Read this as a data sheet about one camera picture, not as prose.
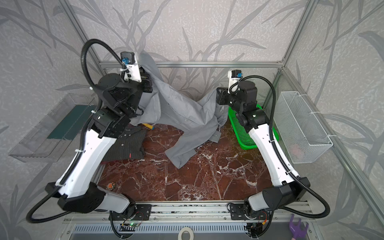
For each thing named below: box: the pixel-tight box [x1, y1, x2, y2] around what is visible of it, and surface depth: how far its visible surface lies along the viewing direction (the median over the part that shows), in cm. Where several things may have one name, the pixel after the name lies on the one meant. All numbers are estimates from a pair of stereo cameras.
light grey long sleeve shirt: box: [131, 51, 229, 169], surface depth 71 cm
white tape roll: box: [178, 226, 194, 240], surface depth 69 cm
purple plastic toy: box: [289, 213, 309, 239], surface depth 70 cm
